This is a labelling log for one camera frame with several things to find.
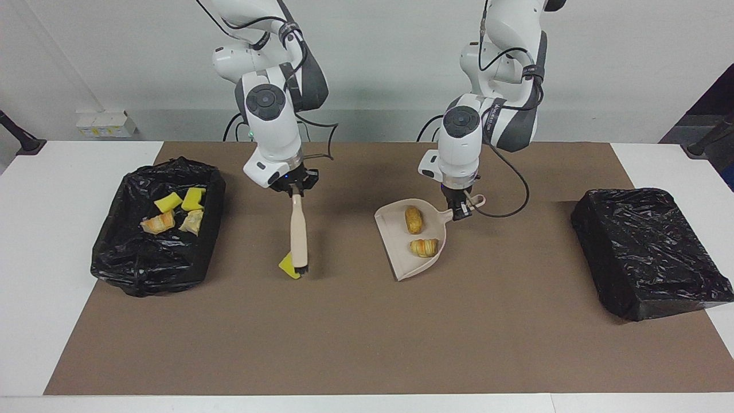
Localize beige hand brush black bristles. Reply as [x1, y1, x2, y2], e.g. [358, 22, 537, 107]
[290, 193, 310, 276]

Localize beige plastic dustpan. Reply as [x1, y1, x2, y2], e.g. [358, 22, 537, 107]
[374, 194, 487, 282]

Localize yellow sponge piece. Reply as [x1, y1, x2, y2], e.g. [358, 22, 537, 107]
[278, 252, 302, 280]

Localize yellow notched sponge block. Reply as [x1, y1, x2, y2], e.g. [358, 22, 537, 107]
[181, 187, 206, 212]

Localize torn pale croissant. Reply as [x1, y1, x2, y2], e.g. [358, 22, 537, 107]
[179, 209, 204, 236]

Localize small yellow sponge wedge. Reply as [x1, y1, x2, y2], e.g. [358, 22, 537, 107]
[154, 192, 184, 214]

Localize orange striped croissant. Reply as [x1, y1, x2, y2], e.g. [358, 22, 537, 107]
[141, 211, 176, 235]

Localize open bin with black bag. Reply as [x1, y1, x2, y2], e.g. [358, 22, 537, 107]
[91, 158, 226, 297]

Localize bin covered by black bag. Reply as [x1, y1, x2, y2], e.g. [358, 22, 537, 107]
[571, 188, 734, 322]

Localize brown table mat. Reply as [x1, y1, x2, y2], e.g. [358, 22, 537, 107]
[44, 142, 734, 395]

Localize black stand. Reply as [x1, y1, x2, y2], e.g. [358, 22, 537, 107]
[0, 110, 46, 155]
[681, 112, 734, 158]

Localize dark background furniture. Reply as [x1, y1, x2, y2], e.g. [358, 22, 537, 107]
[658, 60, 734, 193]

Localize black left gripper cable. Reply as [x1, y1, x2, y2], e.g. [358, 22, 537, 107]
[467, 11, 544, 219]

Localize black arm base cable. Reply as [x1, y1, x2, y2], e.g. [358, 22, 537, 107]
[222, 111, 253, 142]
[417, 114, 445, 142]

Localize white wall power strip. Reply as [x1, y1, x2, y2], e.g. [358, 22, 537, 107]
[76, 111, 137, 138]

